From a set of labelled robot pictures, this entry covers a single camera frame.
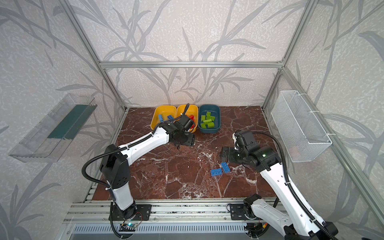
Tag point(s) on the white wire basket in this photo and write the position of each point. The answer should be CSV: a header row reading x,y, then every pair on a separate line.
x,y
302,133

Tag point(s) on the teal bin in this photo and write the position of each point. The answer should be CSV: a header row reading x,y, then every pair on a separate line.
x,y
216,112

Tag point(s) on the middle yellow bin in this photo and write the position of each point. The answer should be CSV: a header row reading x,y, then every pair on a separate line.
x,y
192,113

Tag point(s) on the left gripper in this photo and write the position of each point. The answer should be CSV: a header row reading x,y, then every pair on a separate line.
x,y
184,125

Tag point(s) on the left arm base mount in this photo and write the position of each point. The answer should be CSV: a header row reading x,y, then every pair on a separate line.
x,y
133,213

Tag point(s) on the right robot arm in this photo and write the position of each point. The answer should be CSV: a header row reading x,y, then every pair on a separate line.
x,y
300,221

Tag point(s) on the left yellow bin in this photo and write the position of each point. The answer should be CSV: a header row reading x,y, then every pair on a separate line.
x,y
165,111

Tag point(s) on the clear acrylic shelf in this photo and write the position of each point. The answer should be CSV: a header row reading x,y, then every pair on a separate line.
x,y
48,141

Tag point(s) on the yellow bin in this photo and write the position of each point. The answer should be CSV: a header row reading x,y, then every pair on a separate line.
x,y
165,111
192,113

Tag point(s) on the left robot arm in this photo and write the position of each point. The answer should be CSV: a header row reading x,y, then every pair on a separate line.
x,y
115,165

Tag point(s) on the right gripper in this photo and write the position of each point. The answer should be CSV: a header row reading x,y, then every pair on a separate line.
x,y
226,154

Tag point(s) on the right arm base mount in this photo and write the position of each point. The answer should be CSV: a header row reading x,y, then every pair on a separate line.
x,y
238,213

